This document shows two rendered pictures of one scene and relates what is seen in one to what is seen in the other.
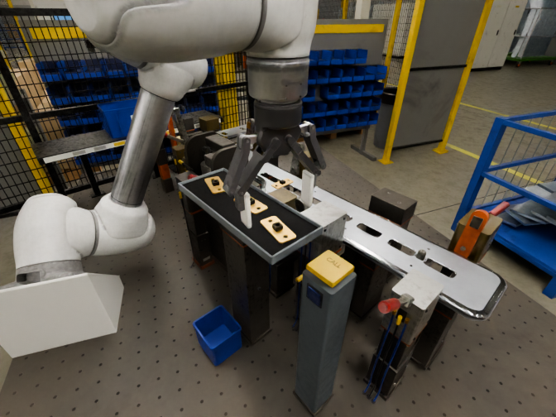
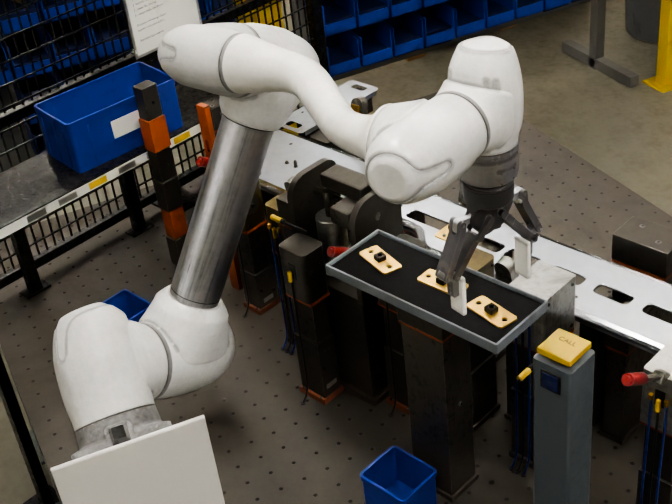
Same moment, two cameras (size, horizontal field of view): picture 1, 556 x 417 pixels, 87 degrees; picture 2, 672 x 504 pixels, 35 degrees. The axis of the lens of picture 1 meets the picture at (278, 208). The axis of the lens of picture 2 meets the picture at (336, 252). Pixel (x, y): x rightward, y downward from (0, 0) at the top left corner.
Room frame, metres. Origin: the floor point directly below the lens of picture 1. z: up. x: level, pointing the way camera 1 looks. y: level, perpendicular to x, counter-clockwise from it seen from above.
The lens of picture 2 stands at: (-0.89, 0.25, 2.24)
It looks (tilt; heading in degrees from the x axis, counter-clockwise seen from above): 34 degrees down; 359
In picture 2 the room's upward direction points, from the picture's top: 7 degrees counter-clockwise
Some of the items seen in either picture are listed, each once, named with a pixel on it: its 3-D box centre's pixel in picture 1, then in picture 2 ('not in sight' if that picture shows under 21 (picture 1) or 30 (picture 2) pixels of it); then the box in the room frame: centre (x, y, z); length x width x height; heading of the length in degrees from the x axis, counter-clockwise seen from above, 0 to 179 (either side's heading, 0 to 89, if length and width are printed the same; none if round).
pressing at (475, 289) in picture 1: (287, 185); (463, 233); (0.95, -0.04, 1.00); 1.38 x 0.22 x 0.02; 42
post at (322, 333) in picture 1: (319, 345); (562, 456); (0.37, -0.09, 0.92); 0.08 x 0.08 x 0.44; 42
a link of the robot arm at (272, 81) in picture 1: (277, 79); (487, 159); (0.47, 0.00, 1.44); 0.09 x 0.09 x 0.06
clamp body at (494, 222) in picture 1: (459, 267); not in sight; (0.65, -0.56, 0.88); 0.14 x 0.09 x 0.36; 132
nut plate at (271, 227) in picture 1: (277, 227); (491, 309); (0.47, 0.00, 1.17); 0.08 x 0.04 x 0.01; 31
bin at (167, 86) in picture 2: (136, 116); (110, 115); (1.50, 0.72, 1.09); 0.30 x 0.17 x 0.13; 127
